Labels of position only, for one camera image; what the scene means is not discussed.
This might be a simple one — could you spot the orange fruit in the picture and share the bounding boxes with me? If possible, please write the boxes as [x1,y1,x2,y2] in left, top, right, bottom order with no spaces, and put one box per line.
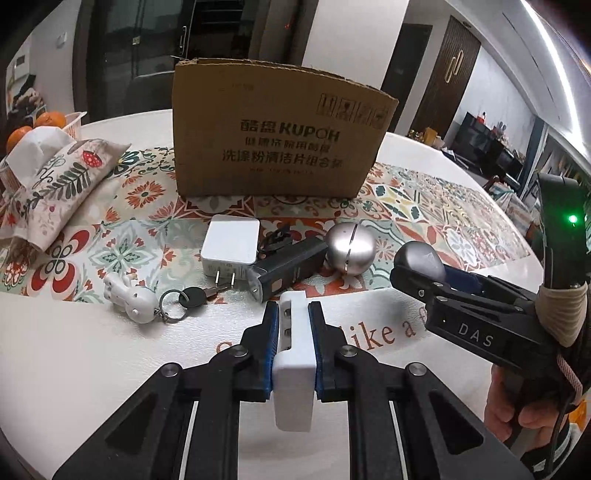
[6,125,32,154]
[34,111,67,129]

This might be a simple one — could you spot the orange fruit left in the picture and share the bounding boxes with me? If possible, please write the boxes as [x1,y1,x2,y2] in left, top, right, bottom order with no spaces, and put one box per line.
[6,125,32,154]

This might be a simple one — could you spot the silver metal egg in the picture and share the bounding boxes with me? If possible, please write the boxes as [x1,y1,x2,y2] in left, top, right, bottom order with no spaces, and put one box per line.
[325,223,377,276]

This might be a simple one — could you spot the dark glass door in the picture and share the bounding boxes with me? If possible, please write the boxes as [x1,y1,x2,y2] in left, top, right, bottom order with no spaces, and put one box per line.
[72,0,318,122]

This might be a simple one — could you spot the white power adapter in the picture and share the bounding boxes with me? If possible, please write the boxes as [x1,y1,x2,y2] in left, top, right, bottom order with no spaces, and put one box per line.
[200,214,260,287]

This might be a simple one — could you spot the orange fruit right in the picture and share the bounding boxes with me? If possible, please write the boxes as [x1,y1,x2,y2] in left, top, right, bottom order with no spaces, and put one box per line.
[34,111,67,129]

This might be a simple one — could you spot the dark wooden door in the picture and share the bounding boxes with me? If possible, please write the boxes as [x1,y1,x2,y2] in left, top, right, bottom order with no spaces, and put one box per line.
[410,16,481,138]

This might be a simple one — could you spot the white tissue paper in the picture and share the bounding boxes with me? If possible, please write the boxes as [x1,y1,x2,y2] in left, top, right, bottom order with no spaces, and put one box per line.
[5,126,75,190]

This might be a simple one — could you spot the white figurine keychain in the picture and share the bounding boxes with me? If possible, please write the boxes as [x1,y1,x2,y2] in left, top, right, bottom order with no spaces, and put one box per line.
[103,273,158,324]

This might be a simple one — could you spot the brown cardboard box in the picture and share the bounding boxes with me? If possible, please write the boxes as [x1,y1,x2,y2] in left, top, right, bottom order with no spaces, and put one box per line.
[171,59,399,198]

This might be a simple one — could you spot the metal key ring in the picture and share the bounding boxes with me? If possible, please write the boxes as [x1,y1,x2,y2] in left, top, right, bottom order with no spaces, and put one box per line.
[153,288,189,324]

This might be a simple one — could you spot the person's right hand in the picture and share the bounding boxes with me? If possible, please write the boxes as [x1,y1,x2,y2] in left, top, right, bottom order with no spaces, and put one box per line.
[484,365,559,451]

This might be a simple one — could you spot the white plastic fruit basket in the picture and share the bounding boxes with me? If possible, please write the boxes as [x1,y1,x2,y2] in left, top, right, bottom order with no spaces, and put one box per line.
[0,110,89,195]

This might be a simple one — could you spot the black bike light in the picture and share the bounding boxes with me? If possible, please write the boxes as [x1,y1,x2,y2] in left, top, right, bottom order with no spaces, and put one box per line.
[246,224,328,303]

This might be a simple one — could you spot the patterned table runner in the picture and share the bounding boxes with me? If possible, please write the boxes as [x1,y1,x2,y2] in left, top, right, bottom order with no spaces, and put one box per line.
[1,147,533,303]

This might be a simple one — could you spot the floral fabric tissue cover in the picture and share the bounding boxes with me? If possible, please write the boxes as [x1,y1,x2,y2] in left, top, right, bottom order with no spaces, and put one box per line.
[1,139,128,251]

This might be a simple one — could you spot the black tv cabinet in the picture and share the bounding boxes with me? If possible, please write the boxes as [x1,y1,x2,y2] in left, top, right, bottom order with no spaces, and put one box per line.
[451,113,523,188]

